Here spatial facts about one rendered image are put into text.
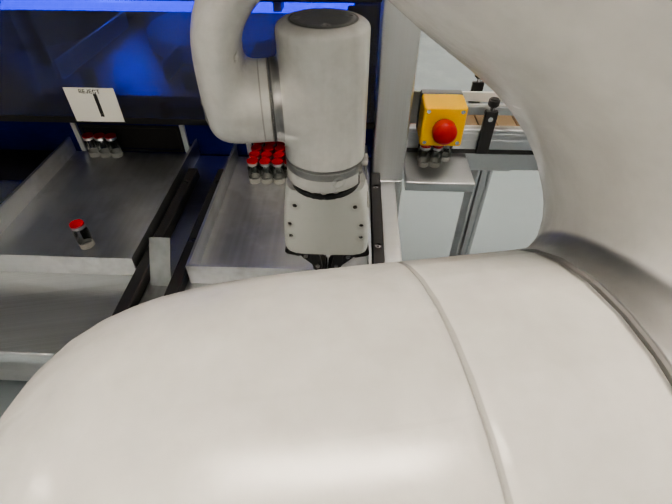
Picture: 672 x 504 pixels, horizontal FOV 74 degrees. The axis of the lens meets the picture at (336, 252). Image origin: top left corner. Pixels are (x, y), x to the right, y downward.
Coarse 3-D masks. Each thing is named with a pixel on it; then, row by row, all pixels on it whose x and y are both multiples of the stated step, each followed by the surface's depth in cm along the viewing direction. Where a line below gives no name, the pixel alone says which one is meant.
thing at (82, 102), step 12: (72, 96) 74; (84, 96) 74; (108, 96) 74; (72, 108) 75; (84, 108) 75; (96, 108) 75; (108, 108) 75; (84, 120) 77; (96, 120) 77; (108, 120) 77; (120, 120) 77
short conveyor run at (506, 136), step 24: (480, 96) 91; (480, 120) 90; (504, 120) 90; (408, 144) 89; (480, 144) 88; (504, 144) 89; (528, 144) 88; (480, 168) 93; (504, 168) 92; (528, 168) 92
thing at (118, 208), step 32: (64, 160) 87; (96, 160) 88; (128, 160) 88; (160, 160) 88; (192, 160) 86; (32, 192) 78; (64, 192) 80; (96, 192) 80; (128, 192) 80; (160, 192) 80; (0, 224) 72; (32, 224) 74; (64, 224) 74; (96, 224) 74; (128, 224) 74; (0, 256) 64; (32, 256) 63; (64, 256) 63; (96, 256) 63; (128, 256) 68
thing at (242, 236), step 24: (240, 168) 86; (216, 192) 74; (240, 192) 80; (264, 192) 80; (216, 216) 75; (240, 216) 75; (264, 216) 75; (216, 240) 71; (240, 240) 71; (264, 240) 71; (192, 264) 62; (216, 264) 67; (240, 264) 67; (264, 264) 67; (288, 264) 67; (360, 264) 67
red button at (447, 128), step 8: (440, 120) 72; (448, 120) 72; (432, 128) 73; (440, 128) 72; (448, 128) 71; (456, 128) 72; (440, 136) 72; (448, 136) 72; (456, 136) 73; (440, 144) 74
